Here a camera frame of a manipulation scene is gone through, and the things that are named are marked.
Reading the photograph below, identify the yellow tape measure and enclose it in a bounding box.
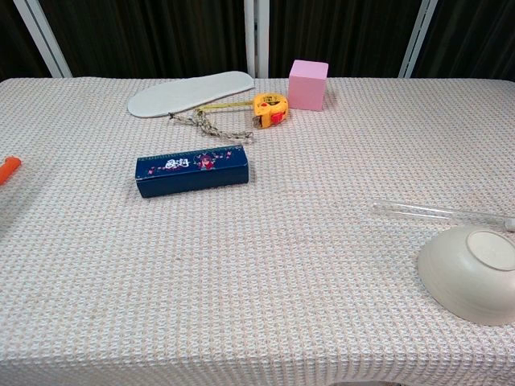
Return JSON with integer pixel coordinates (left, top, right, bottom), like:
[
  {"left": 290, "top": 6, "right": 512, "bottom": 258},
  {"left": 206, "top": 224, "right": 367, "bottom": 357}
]
[{"left": 196, "top": 92, "right": 290, "bottom": 129}]

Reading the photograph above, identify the pink white woven tablecloth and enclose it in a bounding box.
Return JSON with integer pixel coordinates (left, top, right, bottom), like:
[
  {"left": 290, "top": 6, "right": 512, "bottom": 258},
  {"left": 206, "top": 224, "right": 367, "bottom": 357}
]
[{"left": 0, "top": 76, "right": 515, "bottom": 386}]

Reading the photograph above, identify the pink cube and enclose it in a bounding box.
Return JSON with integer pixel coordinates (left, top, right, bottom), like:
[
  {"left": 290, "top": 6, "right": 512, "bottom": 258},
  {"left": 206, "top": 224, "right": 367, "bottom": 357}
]
[{"left": 287, "top": 59, "right": 330, "bottom": 112}]

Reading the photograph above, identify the white shoe insole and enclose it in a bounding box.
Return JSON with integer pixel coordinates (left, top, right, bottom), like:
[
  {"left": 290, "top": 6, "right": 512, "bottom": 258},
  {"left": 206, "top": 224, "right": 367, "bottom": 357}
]
[{"left": 127, "top": 70, "right": 255, "bottom": 119}]

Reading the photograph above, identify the clear glass test tube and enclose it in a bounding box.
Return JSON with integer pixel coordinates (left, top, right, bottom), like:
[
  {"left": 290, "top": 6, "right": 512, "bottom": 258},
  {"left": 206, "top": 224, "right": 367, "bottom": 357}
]
[{"left": 371, "top": 200, "right": 515, "bottom": 233}]

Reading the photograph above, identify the black curtain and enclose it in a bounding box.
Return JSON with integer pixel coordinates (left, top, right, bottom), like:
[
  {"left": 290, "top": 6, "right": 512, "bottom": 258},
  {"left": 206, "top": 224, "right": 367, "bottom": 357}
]
[{"left": 0, "top": 0, "right": 515, "bottom": 81}]

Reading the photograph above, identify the beige upturned bowl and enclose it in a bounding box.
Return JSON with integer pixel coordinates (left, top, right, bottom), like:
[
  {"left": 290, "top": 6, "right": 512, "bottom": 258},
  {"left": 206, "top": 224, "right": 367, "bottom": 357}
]
[{"left": 416, "top": 224, "right": 515, "bottom": 326}]

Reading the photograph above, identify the orange plastic cylinder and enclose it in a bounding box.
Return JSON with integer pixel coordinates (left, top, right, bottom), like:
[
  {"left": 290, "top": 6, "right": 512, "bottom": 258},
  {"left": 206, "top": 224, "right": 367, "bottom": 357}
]
[{"left": 0, "top": 155, "right": 23, "bottom": 187}]

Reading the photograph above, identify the braided beige rope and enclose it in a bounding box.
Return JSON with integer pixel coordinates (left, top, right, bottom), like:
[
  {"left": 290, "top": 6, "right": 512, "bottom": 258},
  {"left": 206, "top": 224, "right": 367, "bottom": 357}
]
[{"left": 167, "top": 107, "right": 255, "bottom": 146}]

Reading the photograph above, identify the white frame post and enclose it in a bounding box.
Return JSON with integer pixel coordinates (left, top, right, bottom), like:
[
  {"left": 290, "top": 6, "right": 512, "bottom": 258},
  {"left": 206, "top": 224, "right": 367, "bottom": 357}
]
[
  {"left": 14, "top": 0, "right": 73, "bottom": 78},
  {"left": 398, "top": 0, "right": 439, "bottom": 79},
  {"left": 243, "top": 0, "right": 270, "bottom": 79}
]

